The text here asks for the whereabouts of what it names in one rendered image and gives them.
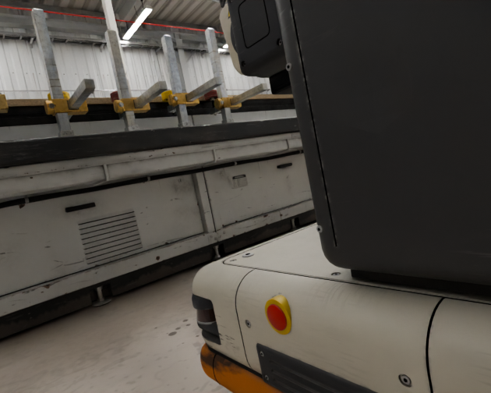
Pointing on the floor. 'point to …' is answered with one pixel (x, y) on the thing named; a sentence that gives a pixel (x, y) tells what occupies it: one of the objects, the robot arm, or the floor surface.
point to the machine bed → (128, 218)
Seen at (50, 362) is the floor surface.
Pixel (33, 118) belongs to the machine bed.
